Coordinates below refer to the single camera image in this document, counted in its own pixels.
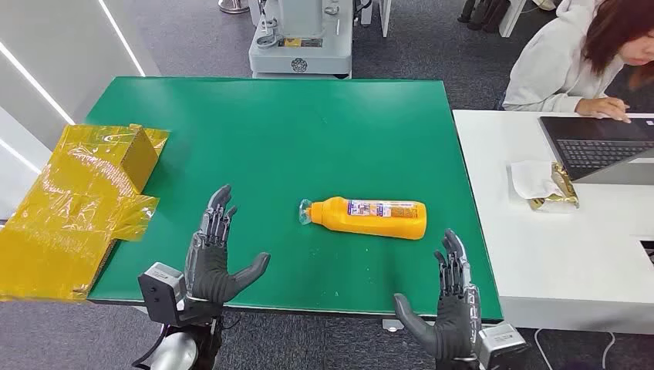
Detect white furniture leg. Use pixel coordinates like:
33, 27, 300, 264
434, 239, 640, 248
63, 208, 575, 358
359, 0, 393, 39

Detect chrome round stand base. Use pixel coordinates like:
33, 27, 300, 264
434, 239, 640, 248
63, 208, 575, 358
218, 0, 251, 15

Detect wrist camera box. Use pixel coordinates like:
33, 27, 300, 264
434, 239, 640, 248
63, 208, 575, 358
477, 322, 528, 370
137, 262, 188, 326

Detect dark shoes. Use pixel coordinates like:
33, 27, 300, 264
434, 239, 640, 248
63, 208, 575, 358
457, 0, 512, 35

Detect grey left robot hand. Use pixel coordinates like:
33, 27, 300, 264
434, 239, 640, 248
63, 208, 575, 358
184, 184, 271, 308

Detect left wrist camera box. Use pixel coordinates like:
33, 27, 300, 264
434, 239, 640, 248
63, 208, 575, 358
137, 262, 188, 326

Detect white floor cable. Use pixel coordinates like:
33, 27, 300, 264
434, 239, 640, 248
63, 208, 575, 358
534, 329, 615, 370

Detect person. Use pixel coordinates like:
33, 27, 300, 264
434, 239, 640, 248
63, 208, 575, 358
502, 0, 654, 123

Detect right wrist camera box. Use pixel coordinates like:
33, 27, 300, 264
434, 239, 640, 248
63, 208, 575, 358
477, 322, 528, 370

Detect dark grey laptop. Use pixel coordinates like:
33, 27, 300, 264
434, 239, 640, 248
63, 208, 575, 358
538, 116, 654, 186

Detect grey machine base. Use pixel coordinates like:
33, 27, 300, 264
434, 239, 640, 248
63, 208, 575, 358
248, 0, 355, 79

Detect gold foil wrapper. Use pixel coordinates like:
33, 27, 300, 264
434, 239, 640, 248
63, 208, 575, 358
528, 162, 581, 212

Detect white paper tissue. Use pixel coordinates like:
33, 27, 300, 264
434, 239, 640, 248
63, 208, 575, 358
510, 160, 563, 200

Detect orange plastic bottle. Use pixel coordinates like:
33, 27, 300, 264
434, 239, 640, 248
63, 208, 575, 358
298, 196, 428, 241

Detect yellow wrapped cardboard box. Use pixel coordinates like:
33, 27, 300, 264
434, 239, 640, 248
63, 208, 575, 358
0, 123, 170, 303

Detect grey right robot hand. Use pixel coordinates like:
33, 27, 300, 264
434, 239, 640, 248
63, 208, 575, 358
393, 228, 482, 365

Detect white desk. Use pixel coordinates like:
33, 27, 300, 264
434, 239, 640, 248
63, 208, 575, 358
452, 109, 654, 335

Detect white furniture panel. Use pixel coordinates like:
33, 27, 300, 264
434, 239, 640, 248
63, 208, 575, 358
497, 0, 528, 39

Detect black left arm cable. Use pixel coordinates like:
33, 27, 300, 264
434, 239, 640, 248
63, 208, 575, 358
131, 325, 170, 370

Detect person's hand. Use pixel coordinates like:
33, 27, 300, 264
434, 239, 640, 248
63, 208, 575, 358
575, 96, 632, 124

